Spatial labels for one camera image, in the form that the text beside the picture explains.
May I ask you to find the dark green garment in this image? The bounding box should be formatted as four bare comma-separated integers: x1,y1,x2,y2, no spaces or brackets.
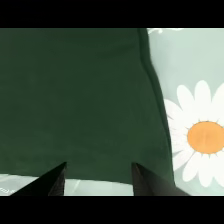
0,27,176,186

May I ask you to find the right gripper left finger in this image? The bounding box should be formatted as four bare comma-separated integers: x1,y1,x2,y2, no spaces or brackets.
10,161,68,197

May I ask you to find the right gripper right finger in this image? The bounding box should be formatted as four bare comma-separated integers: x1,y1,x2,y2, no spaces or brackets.
131,162,191,197

